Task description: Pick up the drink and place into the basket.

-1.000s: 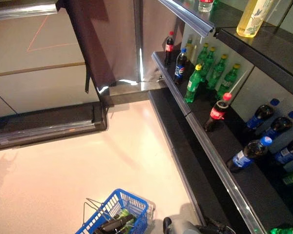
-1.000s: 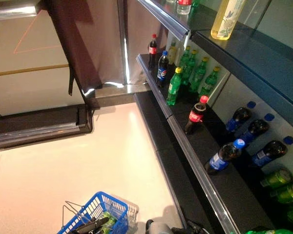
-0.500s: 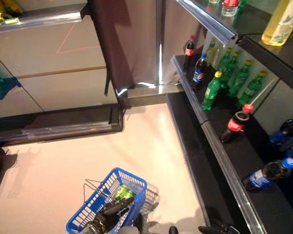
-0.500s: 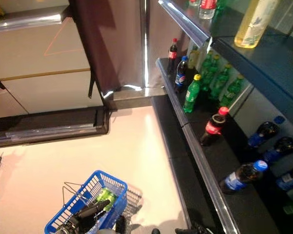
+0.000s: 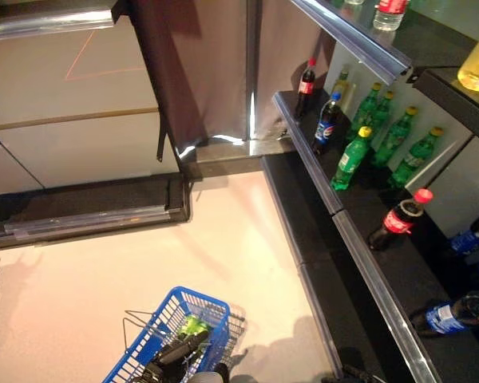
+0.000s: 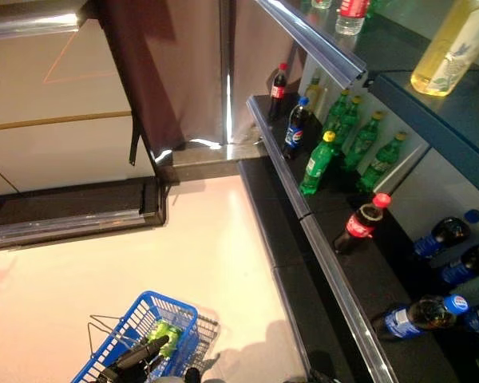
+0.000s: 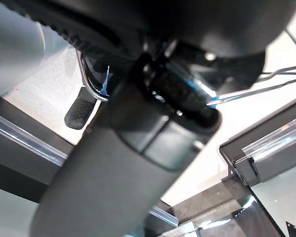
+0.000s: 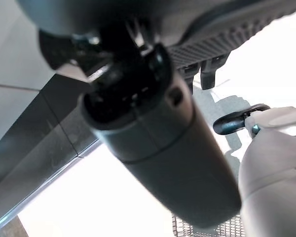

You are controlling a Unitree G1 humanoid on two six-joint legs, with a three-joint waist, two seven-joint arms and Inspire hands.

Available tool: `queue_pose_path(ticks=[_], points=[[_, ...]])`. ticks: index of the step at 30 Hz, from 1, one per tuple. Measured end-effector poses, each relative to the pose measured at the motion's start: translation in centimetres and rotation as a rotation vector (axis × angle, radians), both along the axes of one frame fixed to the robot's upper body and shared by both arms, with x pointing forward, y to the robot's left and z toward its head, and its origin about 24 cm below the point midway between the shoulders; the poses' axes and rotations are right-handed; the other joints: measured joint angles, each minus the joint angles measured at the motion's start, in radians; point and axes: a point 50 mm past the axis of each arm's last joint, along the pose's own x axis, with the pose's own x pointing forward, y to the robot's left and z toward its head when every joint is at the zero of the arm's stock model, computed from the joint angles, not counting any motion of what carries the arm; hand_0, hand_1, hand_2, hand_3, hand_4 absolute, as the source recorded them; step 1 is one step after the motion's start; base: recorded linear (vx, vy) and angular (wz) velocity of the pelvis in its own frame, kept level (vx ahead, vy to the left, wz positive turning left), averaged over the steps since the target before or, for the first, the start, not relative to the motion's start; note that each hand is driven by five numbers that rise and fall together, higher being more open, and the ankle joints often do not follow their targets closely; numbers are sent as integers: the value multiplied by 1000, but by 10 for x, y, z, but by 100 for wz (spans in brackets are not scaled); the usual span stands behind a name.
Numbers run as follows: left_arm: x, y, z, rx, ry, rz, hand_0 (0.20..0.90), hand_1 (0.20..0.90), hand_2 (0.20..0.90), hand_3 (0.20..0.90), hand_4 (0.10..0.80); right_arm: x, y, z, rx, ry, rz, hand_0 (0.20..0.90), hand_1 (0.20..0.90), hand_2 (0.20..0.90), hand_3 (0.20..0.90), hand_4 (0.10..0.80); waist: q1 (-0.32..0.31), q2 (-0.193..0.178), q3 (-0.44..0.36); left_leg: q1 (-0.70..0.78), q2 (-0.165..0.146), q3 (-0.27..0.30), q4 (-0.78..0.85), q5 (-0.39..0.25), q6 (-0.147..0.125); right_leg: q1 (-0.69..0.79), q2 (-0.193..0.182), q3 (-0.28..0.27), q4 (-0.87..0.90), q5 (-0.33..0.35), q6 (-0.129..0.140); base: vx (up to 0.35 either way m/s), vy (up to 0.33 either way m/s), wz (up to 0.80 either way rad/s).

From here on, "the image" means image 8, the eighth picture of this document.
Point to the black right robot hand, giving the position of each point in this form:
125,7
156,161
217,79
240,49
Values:
167,148

